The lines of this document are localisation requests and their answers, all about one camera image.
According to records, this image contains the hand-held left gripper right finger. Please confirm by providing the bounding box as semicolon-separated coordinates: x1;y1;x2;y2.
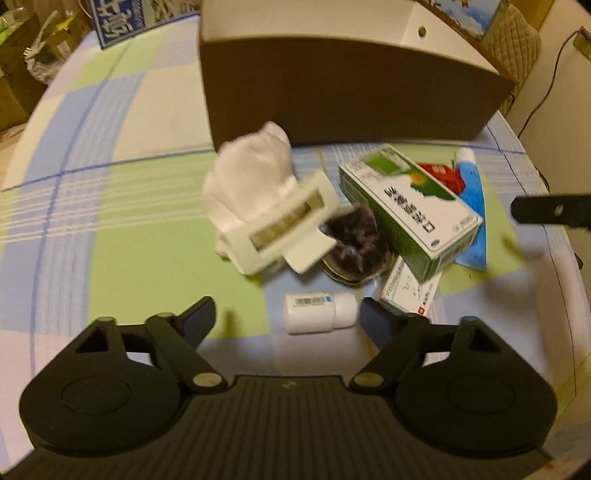
348;298;511;393

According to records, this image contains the black cable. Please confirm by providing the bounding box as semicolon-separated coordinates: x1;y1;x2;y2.
517;30;583;137

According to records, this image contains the green and white medicine box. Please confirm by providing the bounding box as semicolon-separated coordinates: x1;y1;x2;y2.
338;144;484;282

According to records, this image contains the blue milk carton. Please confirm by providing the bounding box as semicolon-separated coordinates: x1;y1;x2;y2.
416;0;509;38

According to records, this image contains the blue toothpaste tube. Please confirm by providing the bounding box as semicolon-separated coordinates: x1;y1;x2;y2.
418;150;489;271

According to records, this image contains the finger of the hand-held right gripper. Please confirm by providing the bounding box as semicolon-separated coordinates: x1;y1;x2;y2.
512;194;591;228

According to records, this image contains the dark purple scrunchie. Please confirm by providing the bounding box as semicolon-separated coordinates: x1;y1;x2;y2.
323;205;393;278

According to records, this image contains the white tissue pack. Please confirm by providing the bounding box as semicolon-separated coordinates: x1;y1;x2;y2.
202;121;298;259

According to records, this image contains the clear plastic bag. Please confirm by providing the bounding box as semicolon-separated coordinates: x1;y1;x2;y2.
23;11;81;86

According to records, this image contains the blue cartoon carton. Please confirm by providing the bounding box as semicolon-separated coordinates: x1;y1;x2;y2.
90;0;204;49

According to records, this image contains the round dark tin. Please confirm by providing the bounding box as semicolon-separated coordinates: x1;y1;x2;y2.
321;256;398;289

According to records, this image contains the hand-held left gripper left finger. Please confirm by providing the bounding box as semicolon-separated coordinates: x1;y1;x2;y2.
76;296;228;393

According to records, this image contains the white pill bottle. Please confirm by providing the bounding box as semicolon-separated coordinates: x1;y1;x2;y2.
284;292;360;335

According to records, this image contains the cardboard carton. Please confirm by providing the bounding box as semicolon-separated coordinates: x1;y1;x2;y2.
0;9;47;132

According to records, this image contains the brown cardboard box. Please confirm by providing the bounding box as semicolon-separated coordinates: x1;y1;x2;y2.
198;0;518;149

